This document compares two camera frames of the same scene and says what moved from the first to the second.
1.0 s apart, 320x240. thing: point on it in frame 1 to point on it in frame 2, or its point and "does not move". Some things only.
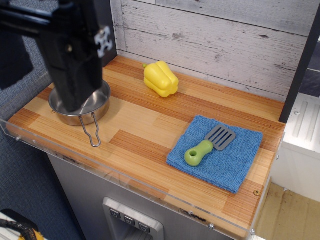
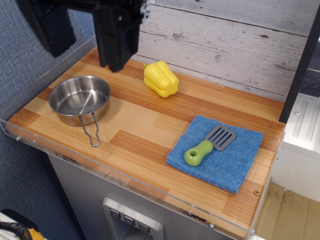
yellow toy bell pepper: (159, 78) does not move
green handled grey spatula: (220, 137) does not move
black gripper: (74, 43) to (117, 26)
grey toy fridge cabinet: (103, 207) does not move
